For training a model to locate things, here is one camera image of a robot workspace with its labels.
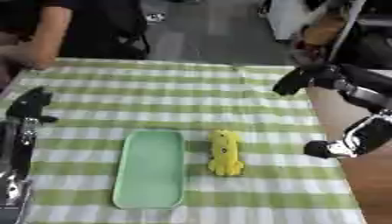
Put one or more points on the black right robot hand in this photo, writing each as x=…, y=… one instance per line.
x=367, y=84

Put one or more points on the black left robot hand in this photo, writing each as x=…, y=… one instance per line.
x=28, y=105

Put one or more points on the person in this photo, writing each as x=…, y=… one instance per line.
x=46, y=38

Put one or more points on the yellow soft toy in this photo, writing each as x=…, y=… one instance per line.
x=224, y=154

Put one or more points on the tan cardboard box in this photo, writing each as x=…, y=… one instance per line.
x=367, y=186

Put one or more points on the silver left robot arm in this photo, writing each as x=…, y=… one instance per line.
x=15, y=151

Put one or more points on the black backpack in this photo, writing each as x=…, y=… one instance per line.
x=109, y=29

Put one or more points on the pale green rectangular tray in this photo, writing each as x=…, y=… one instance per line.
x=149, y=169

